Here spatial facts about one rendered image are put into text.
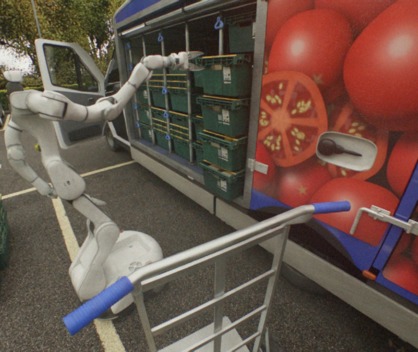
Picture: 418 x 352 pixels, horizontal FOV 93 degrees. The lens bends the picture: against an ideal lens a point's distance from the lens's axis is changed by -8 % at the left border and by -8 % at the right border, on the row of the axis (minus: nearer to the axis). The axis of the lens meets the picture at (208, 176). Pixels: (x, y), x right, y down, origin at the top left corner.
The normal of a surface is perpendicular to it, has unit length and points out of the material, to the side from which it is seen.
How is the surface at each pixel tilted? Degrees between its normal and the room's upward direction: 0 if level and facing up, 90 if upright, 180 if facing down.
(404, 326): 90
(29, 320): 0
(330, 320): 0
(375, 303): 90
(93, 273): 89
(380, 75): 90
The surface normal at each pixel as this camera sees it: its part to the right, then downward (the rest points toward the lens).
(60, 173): 0.72, 0.29
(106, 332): 0.00, -0.90
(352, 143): -0.76, 0.29
